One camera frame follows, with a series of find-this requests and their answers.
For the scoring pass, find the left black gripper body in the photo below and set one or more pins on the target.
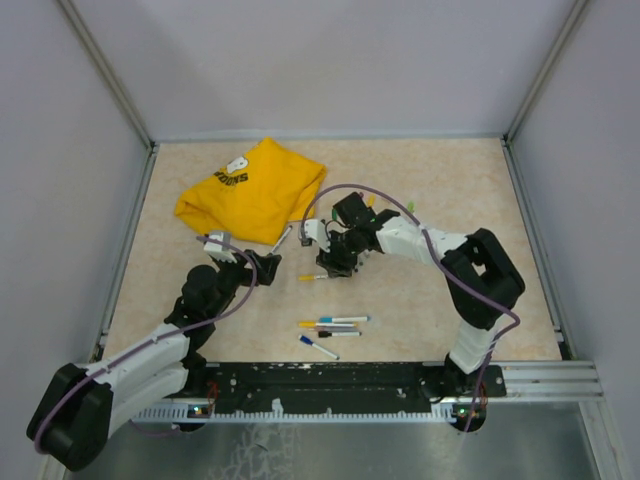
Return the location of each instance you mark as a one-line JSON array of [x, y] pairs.
[[244, 275]]

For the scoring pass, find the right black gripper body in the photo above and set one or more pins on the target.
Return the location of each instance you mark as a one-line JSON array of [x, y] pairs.
[[344, 251]]

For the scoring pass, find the yellow cap short marker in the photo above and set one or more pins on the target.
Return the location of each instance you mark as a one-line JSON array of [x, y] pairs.
[[312, 277]]

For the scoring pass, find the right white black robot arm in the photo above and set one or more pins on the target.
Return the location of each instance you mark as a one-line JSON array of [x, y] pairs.
[[483, 282]]

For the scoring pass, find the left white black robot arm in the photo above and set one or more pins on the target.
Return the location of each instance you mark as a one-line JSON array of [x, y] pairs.
[[85, 404]]

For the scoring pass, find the navy cap white marker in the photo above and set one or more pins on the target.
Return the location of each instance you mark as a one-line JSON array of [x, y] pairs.
[[281, 239]]

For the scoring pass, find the cyan cap marker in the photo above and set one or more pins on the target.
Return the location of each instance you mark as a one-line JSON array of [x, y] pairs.
[[344, 320]]

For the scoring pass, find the yellow cap silver marker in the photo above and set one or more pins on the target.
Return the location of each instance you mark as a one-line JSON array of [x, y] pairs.
[[327, 326]]

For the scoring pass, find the yellow printed t-shirt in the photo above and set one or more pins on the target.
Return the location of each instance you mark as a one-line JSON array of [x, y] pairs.
[[254, 196]]

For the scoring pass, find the black cap marker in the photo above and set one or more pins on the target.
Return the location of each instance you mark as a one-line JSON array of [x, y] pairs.
[[330, 334]]

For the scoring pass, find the blue cap whiteboard marker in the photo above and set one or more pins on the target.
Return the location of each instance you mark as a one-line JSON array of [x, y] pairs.
[[307, 341]]

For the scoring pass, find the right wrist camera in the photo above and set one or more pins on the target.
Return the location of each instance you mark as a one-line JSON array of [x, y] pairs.
[[314, 231]]

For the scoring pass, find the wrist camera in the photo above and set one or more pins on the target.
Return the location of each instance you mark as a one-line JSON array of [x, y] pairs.
[[314, 231], [217, 246]]

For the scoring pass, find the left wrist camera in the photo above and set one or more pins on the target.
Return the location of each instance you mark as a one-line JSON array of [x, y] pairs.
[[217, 246]]

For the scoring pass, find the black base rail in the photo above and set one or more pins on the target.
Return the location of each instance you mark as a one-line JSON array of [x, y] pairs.
[[352, 392]]

